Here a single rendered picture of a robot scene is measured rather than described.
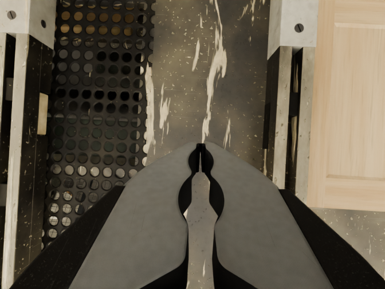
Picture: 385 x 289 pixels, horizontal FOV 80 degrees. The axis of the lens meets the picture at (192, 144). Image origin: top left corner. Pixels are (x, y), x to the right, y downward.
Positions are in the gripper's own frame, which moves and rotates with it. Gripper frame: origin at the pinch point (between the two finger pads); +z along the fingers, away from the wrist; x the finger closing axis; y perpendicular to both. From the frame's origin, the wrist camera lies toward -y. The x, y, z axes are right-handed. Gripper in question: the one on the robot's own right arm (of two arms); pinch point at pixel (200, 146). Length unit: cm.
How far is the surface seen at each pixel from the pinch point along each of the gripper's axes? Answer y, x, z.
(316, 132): 14.0, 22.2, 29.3
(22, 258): 32.2, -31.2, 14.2
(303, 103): 7.4, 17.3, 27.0
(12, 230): 26.6, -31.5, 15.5
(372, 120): 12.0, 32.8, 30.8
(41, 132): 14.5, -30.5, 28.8
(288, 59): 1.1, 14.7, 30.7
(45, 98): 9.0, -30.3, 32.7
